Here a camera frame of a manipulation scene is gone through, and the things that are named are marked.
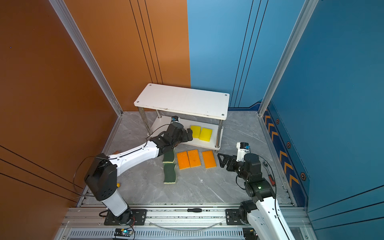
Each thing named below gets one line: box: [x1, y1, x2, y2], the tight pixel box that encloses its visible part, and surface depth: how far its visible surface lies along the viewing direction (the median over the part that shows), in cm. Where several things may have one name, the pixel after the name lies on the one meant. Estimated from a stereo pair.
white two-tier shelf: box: [134, 83, 230, 150], surface depth 81 cm
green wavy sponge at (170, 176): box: [163, 163, 177, 184], surface depth 86 cm
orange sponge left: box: [176, 151, 191, 170], surface depth 94 cm
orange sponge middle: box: [187, 149, 202, 168], surface depth 95 cm
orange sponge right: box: [202, 150, 217, 169], surface depth 95 cm
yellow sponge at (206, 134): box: [199, 127, 213, 142], surface depth 98 cm
